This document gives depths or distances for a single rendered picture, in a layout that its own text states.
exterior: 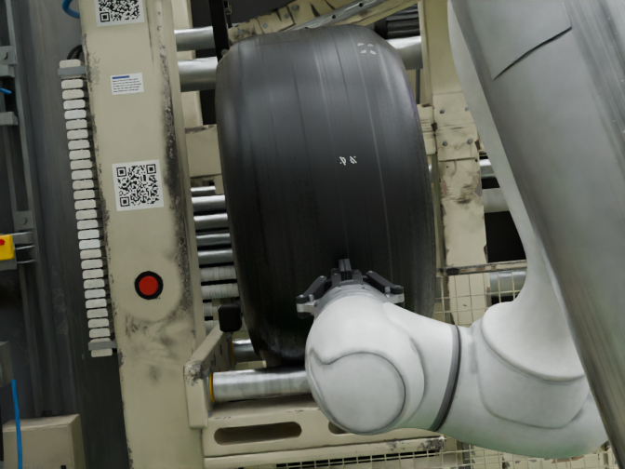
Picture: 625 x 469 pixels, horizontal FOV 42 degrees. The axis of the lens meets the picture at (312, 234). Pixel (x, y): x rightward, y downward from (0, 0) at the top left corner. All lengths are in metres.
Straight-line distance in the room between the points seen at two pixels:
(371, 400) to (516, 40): 0.42
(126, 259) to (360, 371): 0.71
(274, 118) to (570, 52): 0.84
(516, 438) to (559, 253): 0.46
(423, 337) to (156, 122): 0.71
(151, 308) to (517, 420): 0.73
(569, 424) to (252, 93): 0.63
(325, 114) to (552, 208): 0.83
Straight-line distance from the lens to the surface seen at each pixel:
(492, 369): 0.73
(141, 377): 1.35
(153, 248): 1.31
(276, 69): 1.18
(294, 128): 1.11
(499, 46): 0.32
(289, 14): 1.72
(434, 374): 0.73
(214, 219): 1.69
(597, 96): 0.30
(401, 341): 0.70
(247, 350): 1.52
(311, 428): 1.23
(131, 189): 1.31
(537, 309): 0.72
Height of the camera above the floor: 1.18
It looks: 3 degrees down
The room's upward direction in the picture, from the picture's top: 5 degrees counter-clockwise
